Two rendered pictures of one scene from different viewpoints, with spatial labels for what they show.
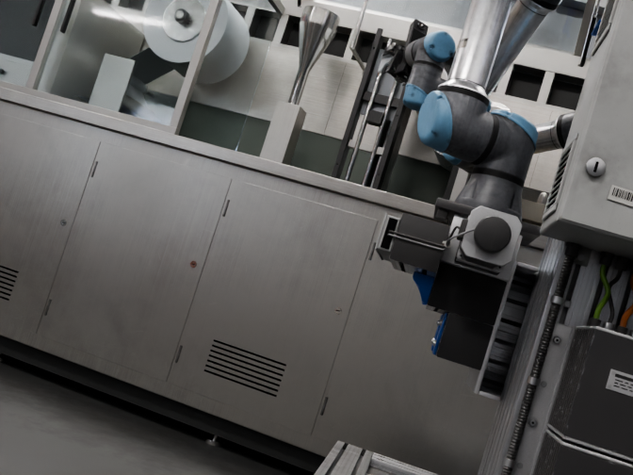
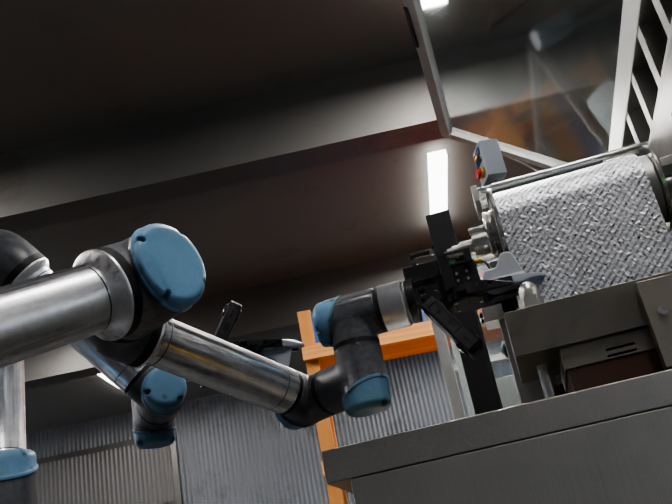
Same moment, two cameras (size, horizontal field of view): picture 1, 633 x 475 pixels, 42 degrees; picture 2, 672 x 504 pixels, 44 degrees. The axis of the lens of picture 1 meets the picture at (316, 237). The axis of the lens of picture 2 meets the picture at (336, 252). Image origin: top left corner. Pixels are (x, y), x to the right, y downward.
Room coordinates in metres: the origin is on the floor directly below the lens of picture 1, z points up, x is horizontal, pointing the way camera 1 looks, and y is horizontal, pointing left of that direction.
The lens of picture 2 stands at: (2.25, -1.67, 0.71)
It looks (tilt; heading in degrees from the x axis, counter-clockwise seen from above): 24 degrees up; 84
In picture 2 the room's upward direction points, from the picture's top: 11 degrees counter-clockwise
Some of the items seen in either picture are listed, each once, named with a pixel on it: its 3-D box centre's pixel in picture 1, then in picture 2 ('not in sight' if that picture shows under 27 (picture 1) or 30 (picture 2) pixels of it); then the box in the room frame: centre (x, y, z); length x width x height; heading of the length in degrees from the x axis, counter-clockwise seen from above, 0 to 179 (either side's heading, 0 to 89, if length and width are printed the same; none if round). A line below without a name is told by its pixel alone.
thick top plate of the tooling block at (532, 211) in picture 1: (524, 219); (661, 313); (2.76, -0.65, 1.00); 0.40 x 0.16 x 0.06; 164
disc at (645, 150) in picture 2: not in sight; (655, 188); (2.90, -0.51, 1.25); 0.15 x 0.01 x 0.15; 74
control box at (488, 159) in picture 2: not in sight; (486, 164); (2.84, 0.08, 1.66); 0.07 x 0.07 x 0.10; 2
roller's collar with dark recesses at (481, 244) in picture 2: not in sight; (488, 243); (2.70, -0.19, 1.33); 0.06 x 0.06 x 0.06; 74
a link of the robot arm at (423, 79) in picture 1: (428, 90); (154, 414); (2.01, -0.15, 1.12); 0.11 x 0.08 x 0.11; 107
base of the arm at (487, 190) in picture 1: (492, 197); not in sight; (1.79, -0.34, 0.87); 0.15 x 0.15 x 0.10
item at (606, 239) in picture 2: not in sight; (591, 253); (2.75, -0.53, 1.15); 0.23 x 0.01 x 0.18; 164
